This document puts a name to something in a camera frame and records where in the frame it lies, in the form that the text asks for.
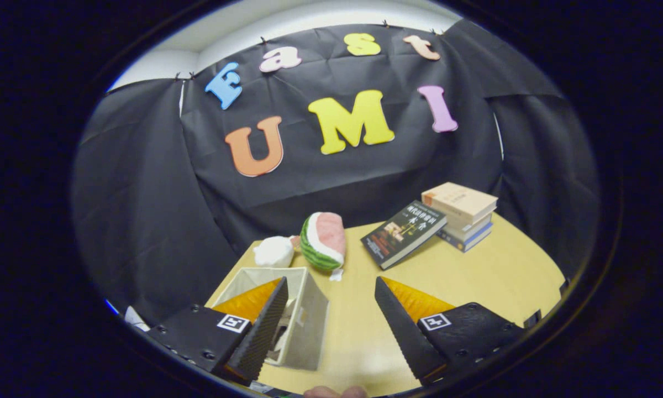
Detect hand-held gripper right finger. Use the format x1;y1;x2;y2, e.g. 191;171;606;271
375;276;525;386

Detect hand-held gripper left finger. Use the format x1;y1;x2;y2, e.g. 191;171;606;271
146;276;290;386

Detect grey fabric storage box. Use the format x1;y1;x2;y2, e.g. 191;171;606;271
210;267;330;371

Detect white plush toy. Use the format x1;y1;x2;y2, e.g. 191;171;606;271
253;235;296;268

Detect black cover book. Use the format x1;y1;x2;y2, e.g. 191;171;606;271
360;200;448;270

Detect watermelon slice plush toy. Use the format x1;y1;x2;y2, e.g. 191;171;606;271
300;212;346;281

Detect blue cover book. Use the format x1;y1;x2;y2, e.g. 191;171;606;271
436;221;493;253

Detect white cover book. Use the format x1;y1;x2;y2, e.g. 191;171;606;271
448;213;496;241

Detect beige cover book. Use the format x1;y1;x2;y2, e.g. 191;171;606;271
421;182;498;224

